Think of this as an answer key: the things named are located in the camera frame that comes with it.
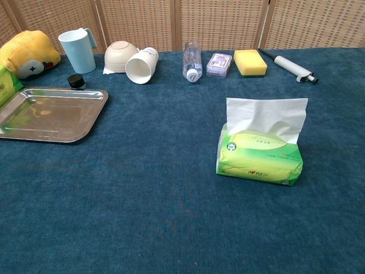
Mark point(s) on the purple transparent small box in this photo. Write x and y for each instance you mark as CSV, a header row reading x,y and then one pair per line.
x,y
218,65

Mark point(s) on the yellow green sponge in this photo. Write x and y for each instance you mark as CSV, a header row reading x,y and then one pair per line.
x,y
250,62

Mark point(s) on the green tissue pack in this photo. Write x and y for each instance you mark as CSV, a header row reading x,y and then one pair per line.
x,y
256,160
7,85

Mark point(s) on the stainless steel tray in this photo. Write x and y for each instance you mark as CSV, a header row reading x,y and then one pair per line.
x,y
48,114

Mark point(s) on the yellow plush toy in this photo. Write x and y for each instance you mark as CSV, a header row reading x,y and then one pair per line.
x,y
27,52

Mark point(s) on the beige bowl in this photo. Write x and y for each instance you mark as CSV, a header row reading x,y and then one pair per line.
x,y
118,55

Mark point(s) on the small black jar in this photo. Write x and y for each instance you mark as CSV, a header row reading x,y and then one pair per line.
x,y
76,82

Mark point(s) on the white paper cup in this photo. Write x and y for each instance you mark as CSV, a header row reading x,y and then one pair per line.
x,y
141,68

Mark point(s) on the woven folding screen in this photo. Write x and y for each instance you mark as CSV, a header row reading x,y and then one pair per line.
x,y
182,23

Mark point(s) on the light blue plastic mug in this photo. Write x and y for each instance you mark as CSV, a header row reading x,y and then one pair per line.
x,y
78,52

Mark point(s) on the white tissue sheet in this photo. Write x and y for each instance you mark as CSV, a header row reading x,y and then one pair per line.
x,y
265,114

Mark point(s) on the clear plastic water bottle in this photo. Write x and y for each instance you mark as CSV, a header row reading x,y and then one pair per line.
x,y
192,60

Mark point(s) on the blue tablecloth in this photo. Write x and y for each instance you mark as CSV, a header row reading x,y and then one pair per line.
x,y
182,177

